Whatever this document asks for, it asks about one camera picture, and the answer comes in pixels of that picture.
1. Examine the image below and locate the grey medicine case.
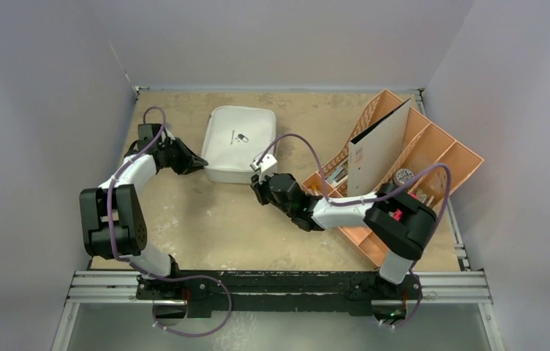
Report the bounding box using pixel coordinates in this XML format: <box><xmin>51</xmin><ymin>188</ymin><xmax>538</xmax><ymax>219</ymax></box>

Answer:
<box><xmin>201</xmin><ymin>105</ymin><xmax>276</xmax><ymax>184</ymax></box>

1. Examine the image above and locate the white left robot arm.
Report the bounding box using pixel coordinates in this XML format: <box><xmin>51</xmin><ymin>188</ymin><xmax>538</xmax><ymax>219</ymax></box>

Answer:
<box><xmin>79</xmin><ymin>123</ymin><xmax>208</xmax><ymax>299</ymax></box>

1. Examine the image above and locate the grey stapler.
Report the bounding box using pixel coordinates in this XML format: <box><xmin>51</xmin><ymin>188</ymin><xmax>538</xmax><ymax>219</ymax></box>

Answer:
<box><xmin>326</xmin><ymin>165</ymin><xmax>348</xmax><ymax>188</ymax></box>

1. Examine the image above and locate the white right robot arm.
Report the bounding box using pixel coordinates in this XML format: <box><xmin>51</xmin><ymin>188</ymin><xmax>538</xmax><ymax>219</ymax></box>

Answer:
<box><xmin>250</xmin><ymin>173</ymin><xmax>437</xmax><ymax>298</ymax></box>

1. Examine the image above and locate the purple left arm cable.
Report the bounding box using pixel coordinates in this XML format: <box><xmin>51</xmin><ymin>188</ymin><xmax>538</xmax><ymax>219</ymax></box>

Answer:
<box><xmin>106</xmin><ymin>106</ymin><xmax>233</xmax><ymax>339</ymax></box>

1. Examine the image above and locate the white cardboard folder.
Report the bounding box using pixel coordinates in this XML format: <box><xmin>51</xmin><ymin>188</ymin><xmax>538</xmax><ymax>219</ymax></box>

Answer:
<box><xmin>347</xmin><ymin>100</ymin><xmax>411</xmax><ymax>197</ymax></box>

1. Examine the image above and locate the pink sticky note block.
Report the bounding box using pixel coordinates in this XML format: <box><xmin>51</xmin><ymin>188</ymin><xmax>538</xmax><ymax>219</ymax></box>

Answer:
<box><xmin>389</xmin><ymin>210</ymin><xmax>403</xmax><ymax>222</ymax></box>

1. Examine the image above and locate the peach plastic desk organizer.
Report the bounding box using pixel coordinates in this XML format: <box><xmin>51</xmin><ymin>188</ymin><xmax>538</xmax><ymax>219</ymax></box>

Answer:
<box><xmin>300</xmin><ymin>88</ymin><xmax>485</xmax><ymax>269</ymax></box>

